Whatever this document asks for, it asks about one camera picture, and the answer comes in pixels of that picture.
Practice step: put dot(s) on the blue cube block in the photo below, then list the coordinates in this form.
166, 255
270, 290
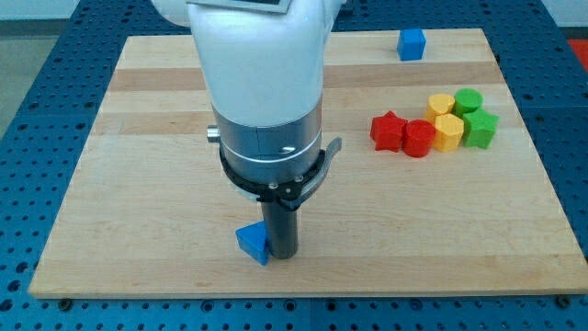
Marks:
411, 44

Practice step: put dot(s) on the wooden board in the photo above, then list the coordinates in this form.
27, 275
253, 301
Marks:
149, 213

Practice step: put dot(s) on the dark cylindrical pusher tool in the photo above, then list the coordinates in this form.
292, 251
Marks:
282, 230

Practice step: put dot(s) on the red cylinder block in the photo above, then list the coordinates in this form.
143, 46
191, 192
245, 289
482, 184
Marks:
418, 138

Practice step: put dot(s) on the yellow hexagon block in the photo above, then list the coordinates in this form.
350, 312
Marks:
449, 131

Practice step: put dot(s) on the yellow heart block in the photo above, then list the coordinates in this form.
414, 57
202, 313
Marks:
438, 105

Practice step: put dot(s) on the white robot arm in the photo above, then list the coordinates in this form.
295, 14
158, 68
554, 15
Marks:
262, 62

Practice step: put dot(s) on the black clamp with lever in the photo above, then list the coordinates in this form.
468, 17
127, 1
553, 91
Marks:
289, 194

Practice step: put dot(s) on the green cylinder block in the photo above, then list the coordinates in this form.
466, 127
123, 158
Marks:
467, 100

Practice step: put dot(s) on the green star block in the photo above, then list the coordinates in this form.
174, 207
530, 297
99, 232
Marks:
479, 128

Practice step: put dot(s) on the red star block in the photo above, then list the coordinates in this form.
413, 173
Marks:
387, 132

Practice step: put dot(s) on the blue triangle block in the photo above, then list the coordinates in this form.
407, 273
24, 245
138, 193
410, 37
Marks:
252, 240

